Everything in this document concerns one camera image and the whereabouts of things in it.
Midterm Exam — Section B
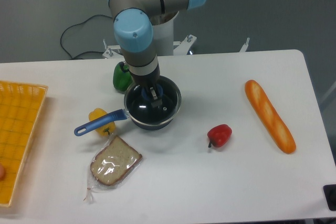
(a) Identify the yellow woven basket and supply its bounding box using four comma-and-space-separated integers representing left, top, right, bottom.
1, 80, 48, 207

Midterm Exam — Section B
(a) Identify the black cable on floor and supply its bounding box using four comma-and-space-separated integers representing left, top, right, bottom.
60, 14, 116, 60

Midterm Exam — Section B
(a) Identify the orange baguette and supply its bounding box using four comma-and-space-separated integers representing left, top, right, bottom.
245, 80, 296, 154

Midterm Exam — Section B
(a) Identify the glass lid with blue knob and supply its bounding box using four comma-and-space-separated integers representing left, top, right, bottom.
124, 76, 182, 127

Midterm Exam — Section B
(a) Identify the yellow bell pepper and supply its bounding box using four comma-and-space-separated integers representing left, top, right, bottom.
88, 108, 117, 137

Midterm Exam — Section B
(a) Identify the green bell pepper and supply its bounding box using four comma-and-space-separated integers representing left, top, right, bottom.
113, 61, 133, 92

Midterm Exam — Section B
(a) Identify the bread slice in plastic bag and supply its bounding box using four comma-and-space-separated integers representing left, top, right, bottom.
84, 135, 143, 204

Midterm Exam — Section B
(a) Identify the dark blue saucepan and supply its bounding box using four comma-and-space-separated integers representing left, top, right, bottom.
74, 76, 182, 136

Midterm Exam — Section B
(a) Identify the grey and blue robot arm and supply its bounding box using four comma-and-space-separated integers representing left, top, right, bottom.
107, 0, 206, 107

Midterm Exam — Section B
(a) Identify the white table bracket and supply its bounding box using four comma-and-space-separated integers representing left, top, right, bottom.
239, 37, 250, 52

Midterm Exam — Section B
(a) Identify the red bell pepper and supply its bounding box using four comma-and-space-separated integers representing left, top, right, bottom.
207, 124, 233, 148

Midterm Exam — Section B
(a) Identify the black device at table edge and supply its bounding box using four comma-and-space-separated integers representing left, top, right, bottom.
323, 184, 336, 211

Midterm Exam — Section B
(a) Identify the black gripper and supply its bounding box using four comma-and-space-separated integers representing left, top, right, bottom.
131, 68, 162, 108

